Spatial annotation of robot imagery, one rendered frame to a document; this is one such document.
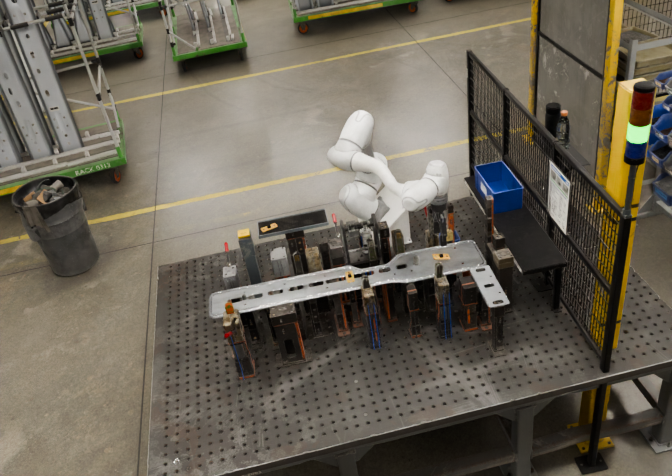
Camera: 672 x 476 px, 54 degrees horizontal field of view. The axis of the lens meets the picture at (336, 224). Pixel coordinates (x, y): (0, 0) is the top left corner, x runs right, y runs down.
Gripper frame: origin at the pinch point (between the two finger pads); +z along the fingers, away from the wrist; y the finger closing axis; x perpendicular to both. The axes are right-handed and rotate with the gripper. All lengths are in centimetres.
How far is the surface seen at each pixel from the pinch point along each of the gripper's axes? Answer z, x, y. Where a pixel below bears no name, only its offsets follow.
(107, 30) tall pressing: 73, -285, -728
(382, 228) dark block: 2.3, -25.0, -18.7
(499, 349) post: 43, 16, 40
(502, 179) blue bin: 9, 51, -52
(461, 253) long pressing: 13.9, 10.7, -0.7
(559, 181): -25, 54, 10
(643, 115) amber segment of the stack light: -84, 54, 67
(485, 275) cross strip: 13.9, 16.2, 19.0
